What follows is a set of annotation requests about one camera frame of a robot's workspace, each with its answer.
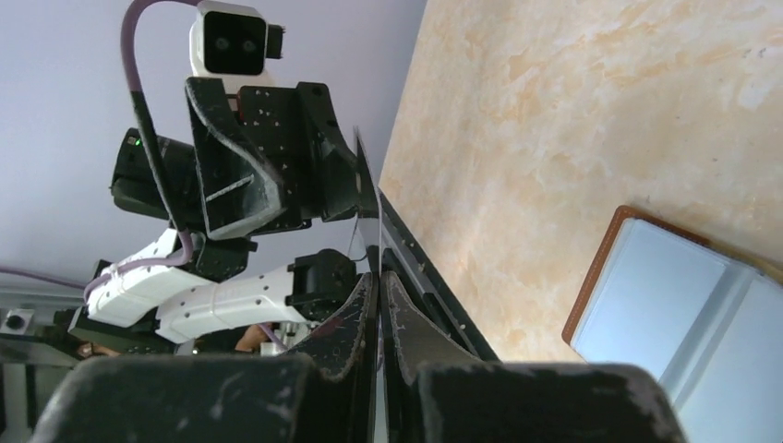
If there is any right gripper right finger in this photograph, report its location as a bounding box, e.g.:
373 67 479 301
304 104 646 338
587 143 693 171
380 271 686 442

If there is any brown leather card holder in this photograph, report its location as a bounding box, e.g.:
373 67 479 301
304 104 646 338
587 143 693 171
561 206 782 442

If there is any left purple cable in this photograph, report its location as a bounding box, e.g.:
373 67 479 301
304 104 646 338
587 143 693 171
0 0 203 301

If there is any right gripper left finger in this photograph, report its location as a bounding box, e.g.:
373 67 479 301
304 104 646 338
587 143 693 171
31 273 378 442

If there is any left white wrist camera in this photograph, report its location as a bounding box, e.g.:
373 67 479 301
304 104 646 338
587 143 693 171
189 1 285 92

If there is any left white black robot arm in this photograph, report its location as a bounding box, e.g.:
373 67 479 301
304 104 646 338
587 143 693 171
67 77 377 356

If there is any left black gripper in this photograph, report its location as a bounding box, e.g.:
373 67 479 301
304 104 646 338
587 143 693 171
185 77 359 241

